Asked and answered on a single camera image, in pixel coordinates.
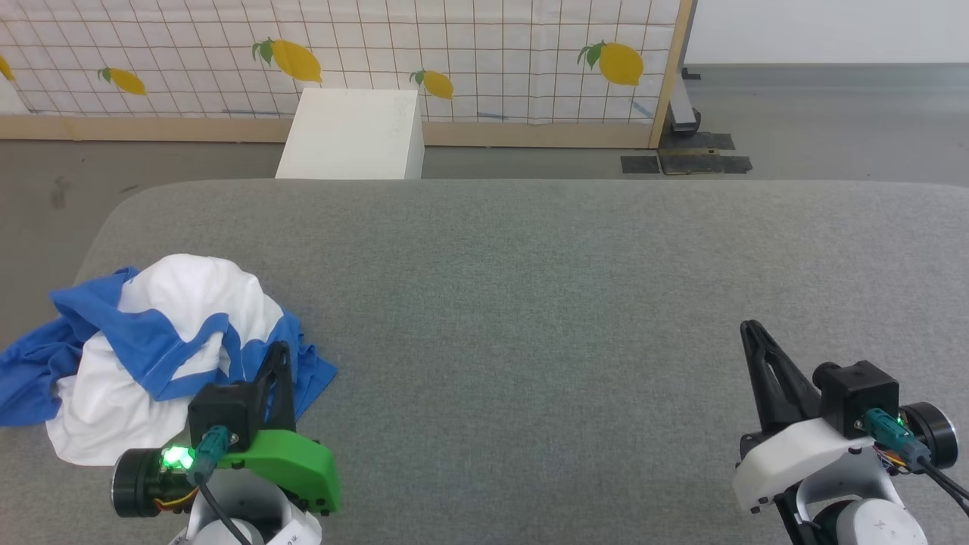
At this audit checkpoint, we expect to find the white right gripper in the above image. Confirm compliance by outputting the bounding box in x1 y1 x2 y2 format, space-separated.
733 320 879 515

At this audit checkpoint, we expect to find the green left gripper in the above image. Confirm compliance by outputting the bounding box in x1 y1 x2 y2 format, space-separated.
220 342 341 516

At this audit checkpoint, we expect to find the white and blue t-shirt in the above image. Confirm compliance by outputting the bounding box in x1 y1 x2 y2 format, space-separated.
0 254 339 467

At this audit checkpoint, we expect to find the white paper label tag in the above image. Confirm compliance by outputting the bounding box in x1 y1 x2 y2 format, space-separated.
269 511 324 545

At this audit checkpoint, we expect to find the large black floor tape patch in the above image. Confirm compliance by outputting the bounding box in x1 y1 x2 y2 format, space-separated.
659 154 753 176
657 132 736 153

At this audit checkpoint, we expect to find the grey fabric sofa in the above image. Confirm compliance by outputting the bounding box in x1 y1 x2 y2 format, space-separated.
0 179 969 545

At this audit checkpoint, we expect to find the grey metal stand leg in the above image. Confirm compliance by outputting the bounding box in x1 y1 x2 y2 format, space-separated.
669 67 703 139

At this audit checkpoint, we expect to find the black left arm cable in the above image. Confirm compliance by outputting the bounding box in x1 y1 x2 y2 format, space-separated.
188 425 252 545

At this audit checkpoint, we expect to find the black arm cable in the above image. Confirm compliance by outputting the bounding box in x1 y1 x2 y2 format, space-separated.
863 409 969 519
188 425 252 545

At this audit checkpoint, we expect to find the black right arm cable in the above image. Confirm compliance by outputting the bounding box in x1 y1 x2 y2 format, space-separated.
863 409 969 519

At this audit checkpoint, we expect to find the white box pedestal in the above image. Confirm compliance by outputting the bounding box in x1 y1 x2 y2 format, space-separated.
275 89 425 181

